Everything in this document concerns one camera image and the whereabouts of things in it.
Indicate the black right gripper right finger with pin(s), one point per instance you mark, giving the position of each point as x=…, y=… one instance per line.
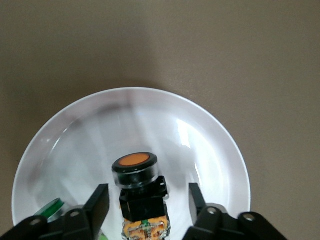
x=212, y=222

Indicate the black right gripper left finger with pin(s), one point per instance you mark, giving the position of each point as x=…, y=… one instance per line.
x=85, y=220

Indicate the orange push-button switch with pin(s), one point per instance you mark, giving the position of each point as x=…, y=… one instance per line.
x=142, y=205

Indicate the pink round plate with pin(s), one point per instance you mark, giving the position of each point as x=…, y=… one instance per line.
x=125, y=120

